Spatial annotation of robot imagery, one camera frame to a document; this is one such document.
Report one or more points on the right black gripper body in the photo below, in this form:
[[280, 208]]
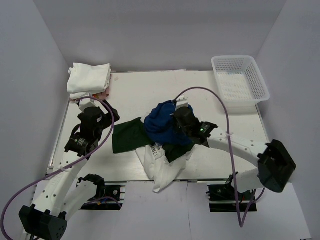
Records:
[[181, 129]]

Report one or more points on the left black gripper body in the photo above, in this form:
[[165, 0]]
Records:
[[106, 120]]

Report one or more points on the blue t shirt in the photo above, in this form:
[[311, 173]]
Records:
[[160, 127]]

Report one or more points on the dark green t shirt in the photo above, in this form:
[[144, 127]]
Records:
[[131, 135]]

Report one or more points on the white graphic print t shirt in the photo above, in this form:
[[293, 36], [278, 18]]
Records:
[[158, 168]]

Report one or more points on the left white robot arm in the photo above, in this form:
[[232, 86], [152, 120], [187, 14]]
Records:
[[65, 193]]

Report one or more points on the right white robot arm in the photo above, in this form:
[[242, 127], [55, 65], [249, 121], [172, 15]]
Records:
[[273, 164]]

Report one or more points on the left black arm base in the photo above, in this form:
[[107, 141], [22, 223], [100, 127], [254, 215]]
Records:
[[109, 199]]

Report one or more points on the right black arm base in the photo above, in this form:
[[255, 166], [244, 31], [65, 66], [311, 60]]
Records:
[[222, 198]]

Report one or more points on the folded shirt with orange print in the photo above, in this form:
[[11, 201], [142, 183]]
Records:
[[98, 94]]

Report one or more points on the top folded white shirt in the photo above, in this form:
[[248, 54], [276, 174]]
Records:
[[85, 78]]

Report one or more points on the white plastic basket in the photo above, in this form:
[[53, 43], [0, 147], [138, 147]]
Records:
[[240, 83]]

